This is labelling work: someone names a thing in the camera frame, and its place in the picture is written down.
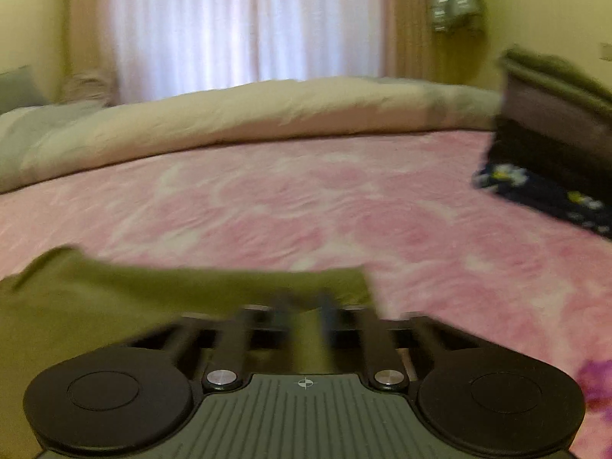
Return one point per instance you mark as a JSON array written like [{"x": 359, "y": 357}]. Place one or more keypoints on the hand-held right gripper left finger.
[{"x": 287, "y": 313}]

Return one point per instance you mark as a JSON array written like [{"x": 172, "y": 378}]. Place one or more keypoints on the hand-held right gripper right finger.
[{"x": 327, "y": 313}]

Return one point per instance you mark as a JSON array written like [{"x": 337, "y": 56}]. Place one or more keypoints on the olive green pants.
[{"x": 119, "y": 296}]

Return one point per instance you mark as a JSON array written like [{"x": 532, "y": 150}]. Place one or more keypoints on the pink floral blanket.
[{"x": 334, "y": 201}]

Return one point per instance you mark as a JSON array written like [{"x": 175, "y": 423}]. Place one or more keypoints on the cream duvet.
[{"x": 239, "y": 114}]

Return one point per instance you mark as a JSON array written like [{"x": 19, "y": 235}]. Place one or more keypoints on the navy floral folded garment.
[{"x": 540, "y": 193}]

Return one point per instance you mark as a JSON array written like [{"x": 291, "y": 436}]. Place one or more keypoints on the black folded garment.
[{"x": 540, "y": 153}]

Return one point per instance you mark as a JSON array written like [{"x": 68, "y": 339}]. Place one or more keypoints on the white sheer curtain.
[{"x": 248, "y": 24}]

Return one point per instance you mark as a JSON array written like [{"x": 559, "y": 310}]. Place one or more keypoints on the grey-brown folded garment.
[{"x": 550, "y": 114}]

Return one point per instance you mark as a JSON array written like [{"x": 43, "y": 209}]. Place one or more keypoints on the patterned pillow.
[{"x": 88, "y": 87}]

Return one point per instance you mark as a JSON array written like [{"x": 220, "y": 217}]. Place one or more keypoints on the beige curtain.
[
  {"x": 409, "y": 19},
  {"x": 91, "y": 19}
]

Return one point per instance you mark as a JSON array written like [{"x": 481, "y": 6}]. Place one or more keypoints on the olive folded garment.
[{"x": 564, "y": 71}]

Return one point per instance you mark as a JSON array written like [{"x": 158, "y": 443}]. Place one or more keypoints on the grey pillow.
[{"x": 19, "y": 88}]

